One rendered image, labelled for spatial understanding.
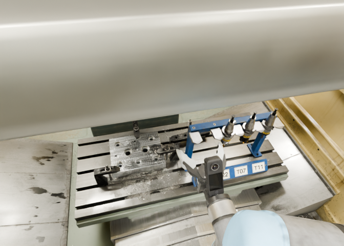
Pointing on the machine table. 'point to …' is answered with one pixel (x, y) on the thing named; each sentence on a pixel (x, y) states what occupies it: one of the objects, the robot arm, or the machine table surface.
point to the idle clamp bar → (184, 137)
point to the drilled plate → (147, 165)
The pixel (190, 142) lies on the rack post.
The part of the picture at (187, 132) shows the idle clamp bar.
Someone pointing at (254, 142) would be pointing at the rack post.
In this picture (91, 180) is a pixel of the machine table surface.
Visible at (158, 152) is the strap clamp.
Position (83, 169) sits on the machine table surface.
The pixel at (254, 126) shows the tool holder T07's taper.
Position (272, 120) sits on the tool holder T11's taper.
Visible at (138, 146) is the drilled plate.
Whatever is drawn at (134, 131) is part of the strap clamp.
